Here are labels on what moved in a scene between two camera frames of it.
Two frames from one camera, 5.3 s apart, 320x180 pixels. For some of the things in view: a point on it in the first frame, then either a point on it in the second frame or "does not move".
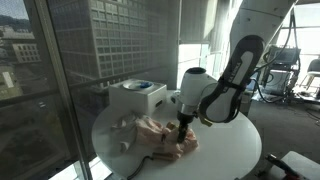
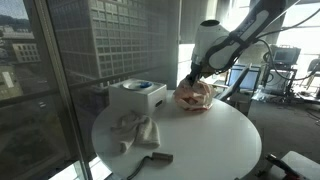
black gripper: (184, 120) to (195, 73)
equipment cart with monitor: (282, 66) does not move
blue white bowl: (138, 85) does not move
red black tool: (288, 172) does not move
